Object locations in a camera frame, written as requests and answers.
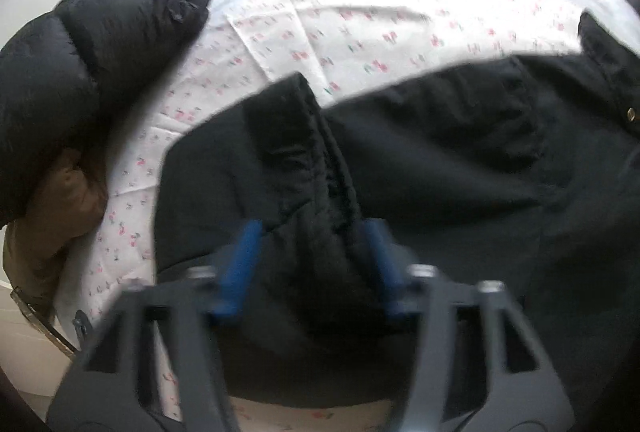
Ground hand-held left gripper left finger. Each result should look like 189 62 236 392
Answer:
46 219 264 432

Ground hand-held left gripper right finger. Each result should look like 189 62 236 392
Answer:
361 218 577 432

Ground black garment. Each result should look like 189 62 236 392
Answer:
152 12 640 414

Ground brown garment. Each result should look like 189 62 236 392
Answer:
2 148 109 319

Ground brown belt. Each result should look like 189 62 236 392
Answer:
10 286 82 359

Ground black puffer jacket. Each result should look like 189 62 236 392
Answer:
0 0 216 229

